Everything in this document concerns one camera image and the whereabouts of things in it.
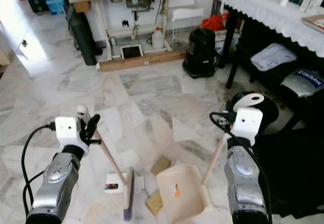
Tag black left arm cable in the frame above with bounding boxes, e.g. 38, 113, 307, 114
21, 123, 56, 217

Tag black canister vacuum cleaner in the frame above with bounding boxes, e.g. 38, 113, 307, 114
183, 27, 221, 79

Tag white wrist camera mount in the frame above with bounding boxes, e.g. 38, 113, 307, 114
230, 107, 264, 146
55, 116, 88, 154

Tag folded grey towel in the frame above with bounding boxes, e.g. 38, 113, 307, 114
250, 43, 299, 72

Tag wooden handled broom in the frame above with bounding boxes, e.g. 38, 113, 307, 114
76, 104, 135, 221

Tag silver case with blue label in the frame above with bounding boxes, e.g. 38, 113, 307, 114
280, 67, 324, 99

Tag white framed tablet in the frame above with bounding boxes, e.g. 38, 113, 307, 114
120, 44, 144, 60

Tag table with white lace cloth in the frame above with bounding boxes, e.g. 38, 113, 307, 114
221, 0, 324, 89

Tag cream dustpan with wooden handle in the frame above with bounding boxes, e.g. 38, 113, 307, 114
155, 93, 265, 224

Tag small white printed box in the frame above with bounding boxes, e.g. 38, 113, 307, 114
105, 173, 128, 194

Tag white plastic jug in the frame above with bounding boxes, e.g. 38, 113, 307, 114
151, 27, 166, 50

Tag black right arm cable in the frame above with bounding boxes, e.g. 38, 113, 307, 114
210, 111, 272, 219

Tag tall black bag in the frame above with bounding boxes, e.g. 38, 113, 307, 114
65, 5, 98, 66

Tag white wire rack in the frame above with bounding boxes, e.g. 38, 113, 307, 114
171, 6, 205, 48

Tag yellowish cardboard piece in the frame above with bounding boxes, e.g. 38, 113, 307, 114
145, 190, 164, 216

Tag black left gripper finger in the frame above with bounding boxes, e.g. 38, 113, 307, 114
87, 114, 101, 137

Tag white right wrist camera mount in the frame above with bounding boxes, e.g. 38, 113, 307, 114
230, 107, 264, 146

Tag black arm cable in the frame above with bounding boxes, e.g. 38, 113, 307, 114
210, 111, 272, 219
21, 123, 56, 217

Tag brown cardboard piece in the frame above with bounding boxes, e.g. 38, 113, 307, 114
150, 156, 172, 177

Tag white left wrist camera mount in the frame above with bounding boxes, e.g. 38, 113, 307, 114
55, 116, 88, 154

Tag black round bucket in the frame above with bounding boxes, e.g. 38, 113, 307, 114
227, 91, 280, 133

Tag red plastic bag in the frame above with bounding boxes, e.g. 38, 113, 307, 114
200, 12, 230, 31

